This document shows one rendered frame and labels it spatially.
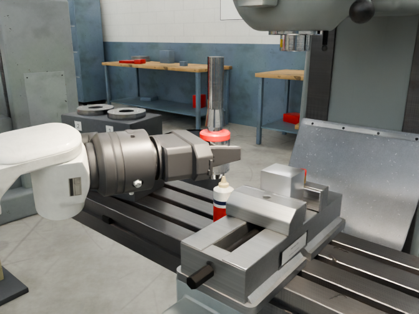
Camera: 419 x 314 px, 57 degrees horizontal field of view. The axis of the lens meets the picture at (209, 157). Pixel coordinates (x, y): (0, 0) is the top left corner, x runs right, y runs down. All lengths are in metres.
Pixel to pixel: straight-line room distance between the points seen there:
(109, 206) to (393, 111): 0.69
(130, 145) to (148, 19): 6.73
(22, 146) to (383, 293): 0.54
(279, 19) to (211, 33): 5.65
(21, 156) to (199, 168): 0.22
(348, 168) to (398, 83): 0.22
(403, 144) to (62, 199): 0.74
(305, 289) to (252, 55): 5.22
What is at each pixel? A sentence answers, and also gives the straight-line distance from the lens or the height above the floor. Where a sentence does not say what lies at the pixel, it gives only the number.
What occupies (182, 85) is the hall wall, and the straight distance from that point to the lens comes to 6.67.
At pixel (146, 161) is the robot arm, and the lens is 0.52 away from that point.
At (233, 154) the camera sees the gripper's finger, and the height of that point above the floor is 1.13.
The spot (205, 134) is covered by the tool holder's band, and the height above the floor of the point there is 1.16.
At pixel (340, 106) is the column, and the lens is 1.03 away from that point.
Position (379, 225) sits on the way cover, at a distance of 0.93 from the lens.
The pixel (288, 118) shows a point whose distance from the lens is 5.09.
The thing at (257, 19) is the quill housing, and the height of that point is 1.33.
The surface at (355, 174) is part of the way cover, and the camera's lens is 0.98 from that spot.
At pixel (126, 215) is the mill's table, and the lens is 0.86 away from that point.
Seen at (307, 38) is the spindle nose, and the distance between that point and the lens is 0.63.
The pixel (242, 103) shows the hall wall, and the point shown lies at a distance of 5.90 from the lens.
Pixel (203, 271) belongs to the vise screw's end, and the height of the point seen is 0.99.
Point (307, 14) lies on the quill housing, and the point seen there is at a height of 1.33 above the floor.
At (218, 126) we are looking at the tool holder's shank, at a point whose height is 1.17.
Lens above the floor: 1.30
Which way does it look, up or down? 17 degrees down
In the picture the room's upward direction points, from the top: straight up
